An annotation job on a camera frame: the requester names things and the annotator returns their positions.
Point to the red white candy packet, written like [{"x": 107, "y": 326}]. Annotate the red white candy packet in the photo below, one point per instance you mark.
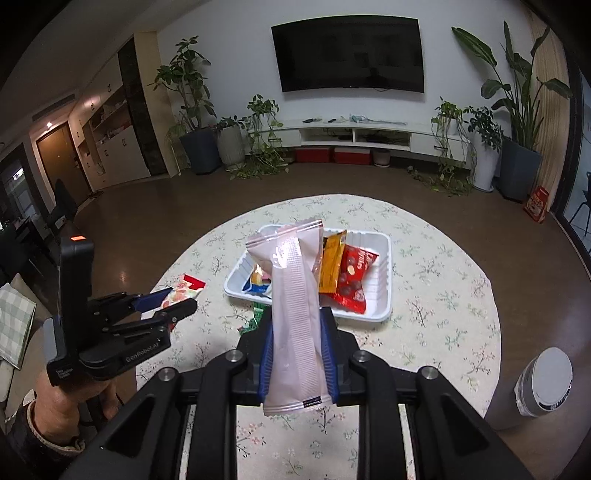
[{"x": 182, "y": 293}]

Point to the white wall cabinet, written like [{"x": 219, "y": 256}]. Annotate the white wall cabinet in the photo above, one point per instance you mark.
[{"x": 120, "y": 138}]

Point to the brown door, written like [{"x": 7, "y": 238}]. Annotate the brown door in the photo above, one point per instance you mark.
[{"x": 62, "y": 166}]

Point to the red chocolate ball packet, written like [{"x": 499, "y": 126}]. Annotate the red chocolate ball packet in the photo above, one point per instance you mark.
[{"x": 353, "y": 277}]

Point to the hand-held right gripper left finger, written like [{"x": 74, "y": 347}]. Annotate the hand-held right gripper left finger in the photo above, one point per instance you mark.
[{"x": 266, "y": 364}]

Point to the small pink pot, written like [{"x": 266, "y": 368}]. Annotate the small pink pot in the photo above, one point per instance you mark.
[{"x": 381, "y": 158}]

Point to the pale pink snack packet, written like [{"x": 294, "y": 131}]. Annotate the pale pink snack packet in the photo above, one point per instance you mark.
[{"x": 295, "y": 323}]

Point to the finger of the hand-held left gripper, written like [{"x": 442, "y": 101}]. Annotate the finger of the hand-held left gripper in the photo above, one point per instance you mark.
[
  {"x": 178, "y": 309},
  {"x": 150, "y": 301}
]

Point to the black television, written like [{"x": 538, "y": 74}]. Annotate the black television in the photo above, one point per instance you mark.
[{"x": 346, "y": 55}]

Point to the person's left hand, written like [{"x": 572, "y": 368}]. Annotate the person's left hand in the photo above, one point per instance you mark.
[{"x": 60, "y": 404}]

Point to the plant in grey pot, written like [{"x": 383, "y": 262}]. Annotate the plant in grey pot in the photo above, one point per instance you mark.
[{"x": 231, "y": 145}]

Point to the beige curtain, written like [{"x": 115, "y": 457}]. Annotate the beige curtain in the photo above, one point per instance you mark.
[{"x": 551, "y": 138}]

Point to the white plastic tray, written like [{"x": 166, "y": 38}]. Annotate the white plastic tray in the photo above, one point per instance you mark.
[{"x": 376, "y": 286}]

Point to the trailing green plant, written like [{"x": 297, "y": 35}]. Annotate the trailing green plant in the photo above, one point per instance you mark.
[
  {"x": 450, "y": 152},
  {"x": 263, "y": 138}
]

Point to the person's left forearm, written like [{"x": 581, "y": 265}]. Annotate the person's left forearm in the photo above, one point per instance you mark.
[{"x": 39, "y": 450}]

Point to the orange snack packet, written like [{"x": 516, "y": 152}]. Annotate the orange snack packet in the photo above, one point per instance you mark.
[{"x": 332, "y": 263}]

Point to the blue yellow chips packet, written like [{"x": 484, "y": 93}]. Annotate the blue yellow chips packet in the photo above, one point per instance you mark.
[{"x": 258, "y": 281}]

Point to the white cylindrical appliance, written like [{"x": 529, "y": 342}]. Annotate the white cylindrical appliance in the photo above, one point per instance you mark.
[{"x": 545, "y": 383}]

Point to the red storage box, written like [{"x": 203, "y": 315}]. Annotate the red storage box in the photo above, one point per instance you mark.
[
  {"x": 352, "y": 156},
  {"x": 313, "y": 155}
]

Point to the plant in white pot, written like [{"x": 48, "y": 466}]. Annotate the plant in white pot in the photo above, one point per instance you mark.
[{"x": 487, "y": 166}]

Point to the green snack packet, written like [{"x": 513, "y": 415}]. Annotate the green snack packet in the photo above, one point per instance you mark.
[{"x": 251, "y": 323}]

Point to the green checked cloth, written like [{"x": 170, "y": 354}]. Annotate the green checked cloth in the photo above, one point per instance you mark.
[{"x": 16, "y": 323}]

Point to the tall plant in dark pot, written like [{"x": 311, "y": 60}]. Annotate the tall plant in dark pot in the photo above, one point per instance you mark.
[{"x": 201, "y": 150}]

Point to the large leafy plant dark pot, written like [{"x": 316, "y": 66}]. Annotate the large leafy plant dark pot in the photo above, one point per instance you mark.
[{"x": 519, "y": 168}]

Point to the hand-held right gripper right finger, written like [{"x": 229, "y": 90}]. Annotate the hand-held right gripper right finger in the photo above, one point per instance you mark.
[{"x": 330, "y": 360}]

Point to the red paper bag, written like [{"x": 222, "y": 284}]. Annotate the red paper bag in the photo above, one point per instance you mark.
[{"x": 537, "y": 205}]

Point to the white television cabinet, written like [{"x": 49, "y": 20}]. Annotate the white television cabinet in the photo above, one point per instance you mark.
[{"x": 318, "y": 136}]

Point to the dark chair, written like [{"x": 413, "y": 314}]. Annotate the dark chair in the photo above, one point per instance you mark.
[{"x": 64, "y": 203}]

